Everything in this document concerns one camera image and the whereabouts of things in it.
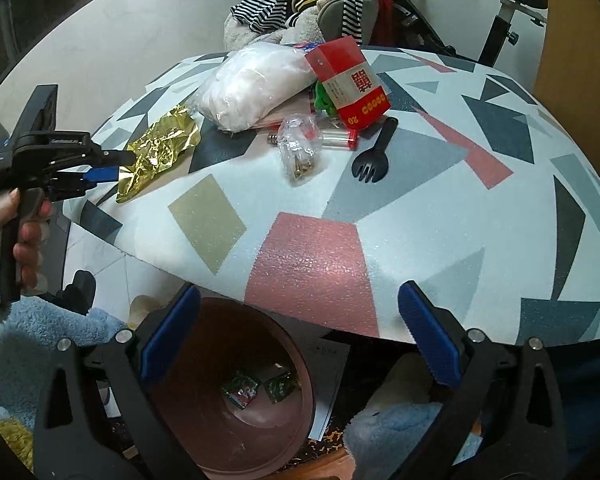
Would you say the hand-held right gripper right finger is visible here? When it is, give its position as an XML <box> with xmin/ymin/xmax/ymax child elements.
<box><xmin>395</xmin><ymin>280</ymin><xmax>568</xmax><ymax>480</ymax></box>

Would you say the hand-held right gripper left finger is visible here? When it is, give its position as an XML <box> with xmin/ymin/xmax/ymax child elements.
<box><xmin>32</xmin><ymin>282</ymin><xmax>208</xmax><ymax>480</ymax></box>

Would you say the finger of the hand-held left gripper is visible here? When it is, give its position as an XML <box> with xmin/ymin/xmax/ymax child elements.
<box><xmin>55</xmin><ymin>166</ymin><xmax>120</xmax><ymax>197</ymax></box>
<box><xmin>100</xmin><ymin>149</ymin><xmax>137</xmax><ymax>167</ymax></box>

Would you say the gold foil wrapper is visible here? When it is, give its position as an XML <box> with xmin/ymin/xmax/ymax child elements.
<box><xmin>115</xmin><ymin>105</ymin><xmax>202</xmax><ymax>204</ymax></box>

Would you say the brown plastic bin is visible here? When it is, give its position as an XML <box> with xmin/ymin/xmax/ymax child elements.
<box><xmin>150</xmin><ymin>296</ymin><xmax>317</xmax><ymax>480</ymax></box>

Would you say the clear tube with red cap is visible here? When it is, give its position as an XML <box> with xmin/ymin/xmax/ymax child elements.
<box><xmin>266</xmin><ymin>127</ymin><xmax>359</xmax><ymax>151</ymax></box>

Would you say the person's left hand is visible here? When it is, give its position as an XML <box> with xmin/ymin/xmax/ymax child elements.
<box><xmin>0</xmin><ymin>190</ymin><xmax>52</xmax><ymax>293</ymax></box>

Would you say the crumpled green candy wrapper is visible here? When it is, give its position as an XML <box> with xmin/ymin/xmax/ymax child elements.
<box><xmin>221</xmin><ymin>372</ymin><xmax>260</xmax><ymax>409</ymax></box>
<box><xmin>264</xmin><ymin>372</ymin><xmax>299</xmax><ymax>404</ymax></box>

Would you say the white paper sheet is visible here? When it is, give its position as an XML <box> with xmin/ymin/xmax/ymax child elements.
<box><xmin>300</xmin><ymin>337</ymin><xmax>352</xmax><ymax>441</ymax></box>

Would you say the light blue fuzzy towel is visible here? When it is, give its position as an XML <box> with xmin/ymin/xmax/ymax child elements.
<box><xmin>342</xmin><ymin>402</ymin><xmax>483</xmax><ymax>480</ymax></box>
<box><xmin>0</xmin><ymin>295</ymin><xmax>131</xmax><ymax>413</ymax></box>

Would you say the white plastic bag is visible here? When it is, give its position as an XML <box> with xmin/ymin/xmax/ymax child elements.
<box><xmin>185</xmin><ymin>42</ymin><xmax>317</xmax><ymax>133</ymax></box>

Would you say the clear bag of screws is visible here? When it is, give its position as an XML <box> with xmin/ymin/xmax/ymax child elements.
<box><xmin>277</xmin><ymin>114</ymin><xmax>322</xmax><ymax>181</ymax></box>

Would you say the pink striped flat packet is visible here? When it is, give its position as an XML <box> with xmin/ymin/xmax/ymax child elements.
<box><xmin>252</xmin><ymin>95</ymin><xmax>317</xmax><ymax>131</ymax></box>

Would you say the black plastic spork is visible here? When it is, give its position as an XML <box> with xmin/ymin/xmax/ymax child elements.
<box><xmin>351</xmin><ymin>116</ymin><xmax>400</xmax><ymax>179</ymax></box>

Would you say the yellow fuzzy cloth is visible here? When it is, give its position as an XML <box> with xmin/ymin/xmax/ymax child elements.
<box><xmin>0</xmin><ymin>417</ymin><xmax>35</xmax><ymax>472</ymax></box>

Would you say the green plastic piece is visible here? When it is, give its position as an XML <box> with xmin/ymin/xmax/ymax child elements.
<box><xmin>314</xmin><ymin>80</ymin><xmax>339</xmax><ymax>117</ymax></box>

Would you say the red cardboard box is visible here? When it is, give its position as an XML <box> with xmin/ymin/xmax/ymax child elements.
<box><xmin>305</xmin><ymin>36</ymin><xmax>392</xmax><ymax>126</ymax></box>

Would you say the grey chair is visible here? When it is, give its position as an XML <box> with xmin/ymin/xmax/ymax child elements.
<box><xmin>314</xmin><ymin>0</ymin><xmax>382</xmax><ymax>47</ymax></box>

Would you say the black exercise bike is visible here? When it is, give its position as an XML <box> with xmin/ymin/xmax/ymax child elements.
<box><xmin>380</xmin><ymin>0</ymin><xmax>551</xmax><ymax>67</ymax></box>

